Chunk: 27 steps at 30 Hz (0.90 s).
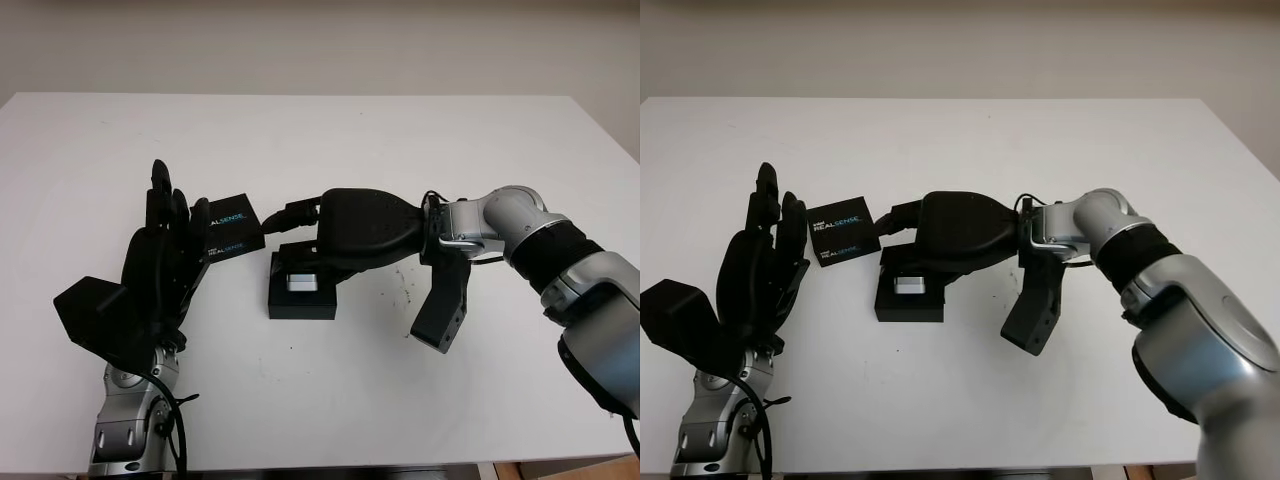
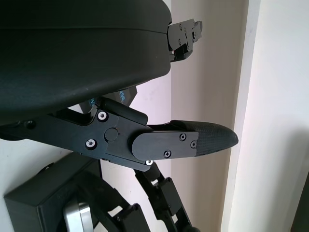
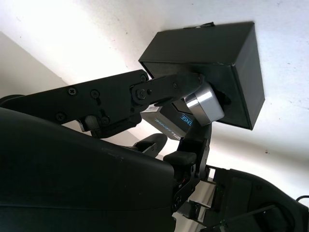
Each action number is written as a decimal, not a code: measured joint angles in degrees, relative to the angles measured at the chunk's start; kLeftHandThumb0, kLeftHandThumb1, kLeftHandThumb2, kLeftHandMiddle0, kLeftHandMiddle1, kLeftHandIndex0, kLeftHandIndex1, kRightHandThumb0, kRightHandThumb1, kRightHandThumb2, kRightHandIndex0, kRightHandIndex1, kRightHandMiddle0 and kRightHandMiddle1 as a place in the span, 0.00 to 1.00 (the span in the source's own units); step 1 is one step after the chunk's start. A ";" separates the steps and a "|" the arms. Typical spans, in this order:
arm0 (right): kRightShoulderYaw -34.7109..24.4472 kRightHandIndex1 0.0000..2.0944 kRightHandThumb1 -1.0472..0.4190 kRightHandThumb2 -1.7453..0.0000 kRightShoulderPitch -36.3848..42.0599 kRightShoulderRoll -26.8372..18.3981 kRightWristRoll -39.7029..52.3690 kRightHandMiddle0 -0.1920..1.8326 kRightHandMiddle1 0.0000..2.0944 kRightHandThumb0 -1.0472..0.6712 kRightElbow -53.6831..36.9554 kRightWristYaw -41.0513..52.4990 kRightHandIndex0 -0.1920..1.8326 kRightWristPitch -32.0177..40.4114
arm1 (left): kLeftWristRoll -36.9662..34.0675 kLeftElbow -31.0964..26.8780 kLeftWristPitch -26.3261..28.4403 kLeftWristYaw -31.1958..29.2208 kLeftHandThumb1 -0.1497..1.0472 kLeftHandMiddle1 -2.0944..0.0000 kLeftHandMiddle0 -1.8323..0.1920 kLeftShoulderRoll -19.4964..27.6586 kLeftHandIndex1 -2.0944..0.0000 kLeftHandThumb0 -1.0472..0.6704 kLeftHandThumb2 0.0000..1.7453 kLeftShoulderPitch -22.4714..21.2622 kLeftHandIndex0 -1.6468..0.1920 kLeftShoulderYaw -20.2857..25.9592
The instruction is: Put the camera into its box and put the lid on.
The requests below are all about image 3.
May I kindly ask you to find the black box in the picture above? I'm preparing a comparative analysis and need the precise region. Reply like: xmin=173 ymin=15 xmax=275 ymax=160
xmin=138 ymin=21 xmax=266 ymax=131

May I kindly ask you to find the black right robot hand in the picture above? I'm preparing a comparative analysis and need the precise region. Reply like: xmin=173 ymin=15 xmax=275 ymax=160
xmin=0 ymin=70 xmax=213 ymax=232

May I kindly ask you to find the small silver cube camera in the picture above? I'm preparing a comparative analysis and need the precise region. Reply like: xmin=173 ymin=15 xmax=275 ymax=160
xmin=183 ymin=82 xmax=225 ymax=127

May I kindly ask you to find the black RealSense box lid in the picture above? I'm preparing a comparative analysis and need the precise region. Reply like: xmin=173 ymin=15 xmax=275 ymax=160
xmin=140 ymin=103 xmax=195 ymax=141

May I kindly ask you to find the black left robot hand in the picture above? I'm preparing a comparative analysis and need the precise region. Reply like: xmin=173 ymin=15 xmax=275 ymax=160
xmin=173 ymin=166 xmax=309 ymax=232

